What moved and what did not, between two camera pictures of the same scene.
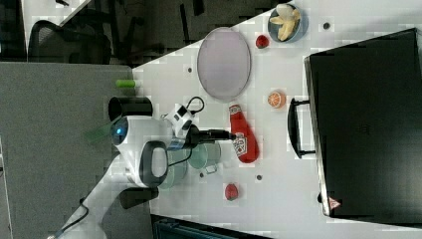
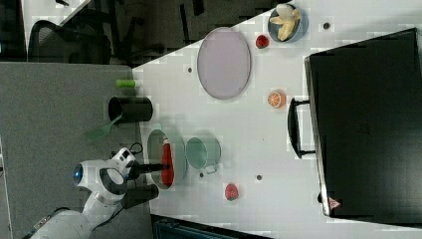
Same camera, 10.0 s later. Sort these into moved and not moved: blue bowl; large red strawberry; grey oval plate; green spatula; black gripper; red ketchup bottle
Moved: red ketchup bottle; black gripper
Not moved: blue bowl; green spatula; large red strawberry; grey oval plate
